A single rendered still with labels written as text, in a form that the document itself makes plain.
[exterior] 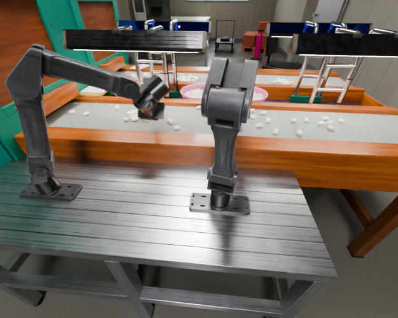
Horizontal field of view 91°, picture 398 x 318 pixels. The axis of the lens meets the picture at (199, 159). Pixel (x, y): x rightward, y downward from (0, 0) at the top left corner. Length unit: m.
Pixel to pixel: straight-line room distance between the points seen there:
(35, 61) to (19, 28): 0.62
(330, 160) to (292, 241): 0.38
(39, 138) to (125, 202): 0.31
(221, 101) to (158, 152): 0.49
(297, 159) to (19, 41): 1.25
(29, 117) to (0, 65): 0.47
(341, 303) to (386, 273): 0.37
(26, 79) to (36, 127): 0.14
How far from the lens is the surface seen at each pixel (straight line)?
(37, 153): 0.76
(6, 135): 1.11
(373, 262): 1.68
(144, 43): 0.98
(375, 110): 1.42
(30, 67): 0.64
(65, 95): 1.26
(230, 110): 0.38
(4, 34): 1.19
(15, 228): 0.83
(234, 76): 0.45
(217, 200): 0.62
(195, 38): 0.94
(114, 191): 0.77
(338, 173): 0.96
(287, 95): 1.53
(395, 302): 1.61
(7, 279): 1.21
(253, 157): 0.80
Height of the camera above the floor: 1.20
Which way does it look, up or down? 39 degrees down
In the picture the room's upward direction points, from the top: straight up
